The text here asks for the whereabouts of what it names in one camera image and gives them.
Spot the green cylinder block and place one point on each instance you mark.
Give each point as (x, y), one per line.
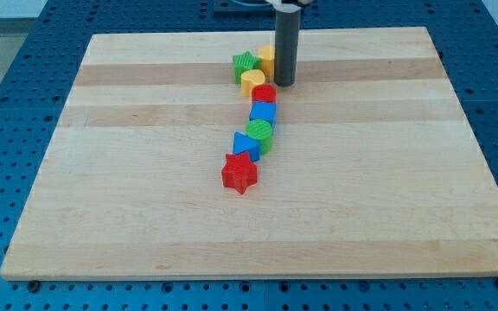
(261, 131)

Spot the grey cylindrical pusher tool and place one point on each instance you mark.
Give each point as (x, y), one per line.
(287, 25)

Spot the yellow hexagon block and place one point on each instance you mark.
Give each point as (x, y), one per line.
(266, 56)

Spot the blue triangle block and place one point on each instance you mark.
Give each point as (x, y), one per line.
(243, 143)

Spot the red star block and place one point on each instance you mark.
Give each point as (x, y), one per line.
(239, 172)

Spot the green star block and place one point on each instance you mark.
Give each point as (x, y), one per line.
(244, 62)

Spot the blue cube block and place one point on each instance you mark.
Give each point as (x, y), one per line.
(265, 111)

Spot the yellow heart block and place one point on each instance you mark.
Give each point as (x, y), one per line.
(250, 79)

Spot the wooden board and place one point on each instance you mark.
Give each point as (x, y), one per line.
(374, 171)

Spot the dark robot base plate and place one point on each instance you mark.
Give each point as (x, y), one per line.
(243, 7)

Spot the red cylinder block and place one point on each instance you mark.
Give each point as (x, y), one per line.
(264, 93)

